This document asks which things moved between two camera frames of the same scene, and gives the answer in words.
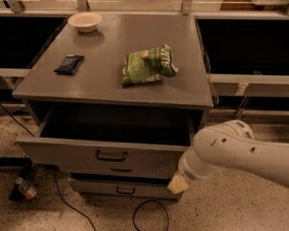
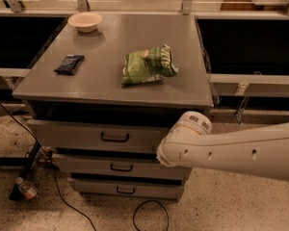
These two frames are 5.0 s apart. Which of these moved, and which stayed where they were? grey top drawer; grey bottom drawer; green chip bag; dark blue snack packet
Moved: grey top drawer
Stayed: dark blue snack packet; grey bottom drawer; green chip bag
